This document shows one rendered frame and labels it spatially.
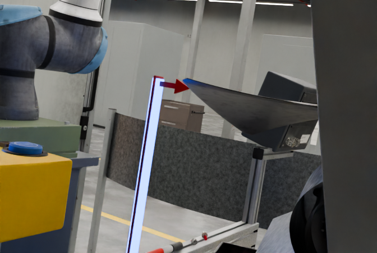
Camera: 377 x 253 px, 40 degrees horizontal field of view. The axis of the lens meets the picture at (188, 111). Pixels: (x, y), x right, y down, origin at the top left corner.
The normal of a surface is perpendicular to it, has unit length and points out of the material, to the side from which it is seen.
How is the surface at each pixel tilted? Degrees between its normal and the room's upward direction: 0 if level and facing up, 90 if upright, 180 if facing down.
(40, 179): 90
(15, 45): 90
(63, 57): 116
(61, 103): 90
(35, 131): 90
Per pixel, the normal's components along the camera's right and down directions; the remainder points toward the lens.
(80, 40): 0.46, 0.31
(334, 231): -0.48, 0.61
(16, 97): 0.69, -0.17
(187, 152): -0.55, -0.04
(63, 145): 0.85, 0.16
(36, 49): 0.58, 0.44
